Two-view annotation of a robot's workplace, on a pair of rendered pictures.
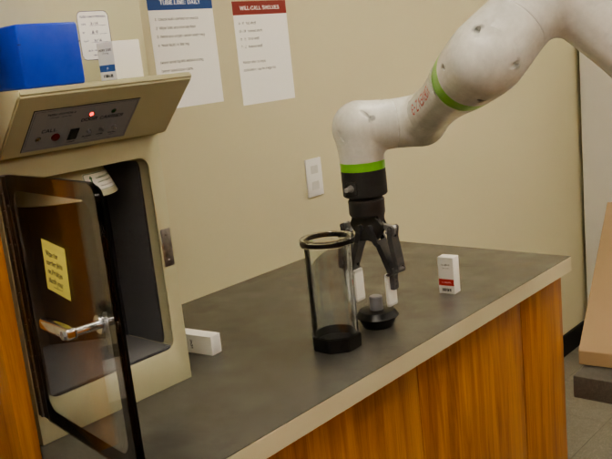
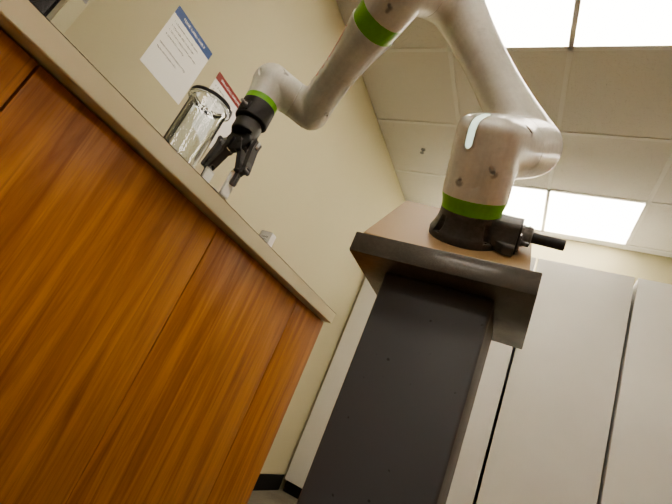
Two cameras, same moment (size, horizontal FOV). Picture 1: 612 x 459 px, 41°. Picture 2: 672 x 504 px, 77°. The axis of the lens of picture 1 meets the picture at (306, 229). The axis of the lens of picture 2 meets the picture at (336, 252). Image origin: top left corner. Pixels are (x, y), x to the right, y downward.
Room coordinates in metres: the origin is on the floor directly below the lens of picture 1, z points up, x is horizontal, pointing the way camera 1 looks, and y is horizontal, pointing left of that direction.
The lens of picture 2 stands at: (0.58, -0.23, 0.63)
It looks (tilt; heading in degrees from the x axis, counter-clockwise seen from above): 19 degrees up; 346
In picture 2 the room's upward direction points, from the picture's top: 24 degrees clockwise
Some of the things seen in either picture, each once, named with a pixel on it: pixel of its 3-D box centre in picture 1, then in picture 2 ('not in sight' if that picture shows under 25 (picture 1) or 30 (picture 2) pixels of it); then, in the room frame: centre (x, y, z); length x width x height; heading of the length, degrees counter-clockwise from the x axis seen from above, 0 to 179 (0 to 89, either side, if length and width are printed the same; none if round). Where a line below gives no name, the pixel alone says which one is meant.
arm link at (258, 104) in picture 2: (362, 183); (253, 114); (1.64, -0.13, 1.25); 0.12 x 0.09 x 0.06; 137
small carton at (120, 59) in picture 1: (119, 60); not in sight; (1.35, 0.27, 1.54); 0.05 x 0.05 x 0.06; 42
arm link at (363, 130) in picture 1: (362, 134); (272, 89); (1.65, -0.14, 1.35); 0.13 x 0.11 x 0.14; 96
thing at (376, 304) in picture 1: (376, 310); not in sight; (1.65, -0.13, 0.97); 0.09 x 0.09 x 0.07
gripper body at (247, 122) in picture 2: (367, 218); (242, 136); (1.65, -0.13, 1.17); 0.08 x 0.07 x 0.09; 47
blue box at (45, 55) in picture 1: (34, 56); not in sight; (1.24, 0.38, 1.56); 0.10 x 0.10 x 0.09; 47
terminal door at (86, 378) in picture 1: (68, 316); not in sight; (1.10, 0.35, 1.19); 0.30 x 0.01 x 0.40; 40
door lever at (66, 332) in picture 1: (69, 325); not in sight; (1.03, 0.32, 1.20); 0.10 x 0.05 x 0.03; 40
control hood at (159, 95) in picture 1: (96, 114); not in sight; (1.31, 0.31, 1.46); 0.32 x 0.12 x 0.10; 137
